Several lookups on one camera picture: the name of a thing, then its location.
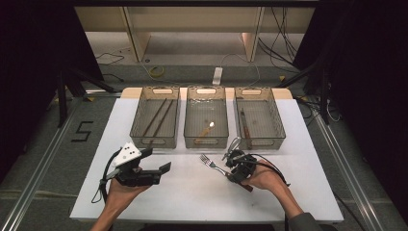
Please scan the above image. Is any black cable bundle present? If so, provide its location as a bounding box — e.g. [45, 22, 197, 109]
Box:
[257, 6, 301, 74]

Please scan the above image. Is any black curtain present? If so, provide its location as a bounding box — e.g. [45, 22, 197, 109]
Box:
[0, 0, 104, 182]
[293, 0, 408, 224]

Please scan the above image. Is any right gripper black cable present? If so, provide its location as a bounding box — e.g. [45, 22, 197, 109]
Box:
[249, 153, 292, 188]

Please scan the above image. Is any white power strip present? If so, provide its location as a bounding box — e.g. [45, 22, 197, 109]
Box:
[212, 66, 223, 87]

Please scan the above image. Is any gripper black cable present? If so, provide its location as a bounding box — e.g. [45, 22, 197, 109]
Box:
[90, 148, 125, 205]
[249, 153, 292, 188]

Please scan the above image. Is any white cable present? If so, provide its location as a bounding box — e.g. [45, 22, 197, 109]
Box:
[219, 52, 262, 88]

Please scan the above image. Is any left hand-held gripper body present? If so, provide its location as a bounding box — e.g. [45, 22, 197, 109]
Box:
[105, 141, 163, 188]

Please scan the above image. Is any black tripod stand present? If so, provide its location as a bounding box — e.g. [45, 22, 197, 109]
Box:
[56, 67, 117, 128]
[276, 57, 332, 125]

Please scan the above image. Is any yellow tape roll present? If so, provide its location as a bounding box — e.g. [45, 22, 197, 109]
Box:
[149, 65, 166, 78]

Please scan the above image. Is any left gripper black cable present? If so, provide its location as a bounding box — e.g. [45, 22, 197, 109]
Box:
[90, 148, 125, 205]

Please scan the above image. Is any dark wooden chopstick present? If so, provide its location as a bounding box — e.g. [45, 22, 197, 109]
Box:
[148, 99, 175, 147]
[141, 98, 167, 138]

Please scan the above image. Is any thin black floor cable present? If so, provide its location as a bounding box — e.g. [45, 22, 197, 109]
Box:
[94, 51, 125, 65]

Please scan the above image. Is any person's left hand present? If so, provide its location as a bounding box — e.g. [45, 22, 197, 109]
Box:
[105, 178, 152, 208]

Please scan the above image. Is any wooden handled fork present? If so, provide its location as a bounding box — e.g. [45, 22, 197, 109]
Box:
[199, 153, 254, 193]

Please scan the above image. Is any beige open shelf unit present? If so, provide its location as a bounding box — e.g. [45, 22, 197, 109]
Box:
[73, 6, 317, 64]

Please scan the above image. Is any person's right hand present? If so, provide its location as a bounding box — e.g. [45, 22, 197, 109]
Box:
[242, 160, 283, 193]

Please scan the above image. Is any translucent amber spoon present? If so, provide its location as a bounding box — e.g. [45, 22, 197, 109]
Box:
[195, 121, 216, 140]

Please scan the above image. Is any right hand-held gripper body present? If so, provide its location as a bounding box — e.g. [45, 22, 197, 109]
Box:
[224, 137, 258, 176]

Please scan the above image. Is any metal floor rail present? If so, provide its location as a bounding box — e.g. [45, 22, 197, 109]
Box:
[312, 112, 386, 231]
[0, 95, 87, 231]

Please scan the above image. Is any clear grey plastic basket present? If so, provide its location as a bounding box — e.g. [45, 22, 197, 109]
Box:
[233, 86, 287, 151]
[129, 86, 181, 149]
[183, 86, 230, 149]

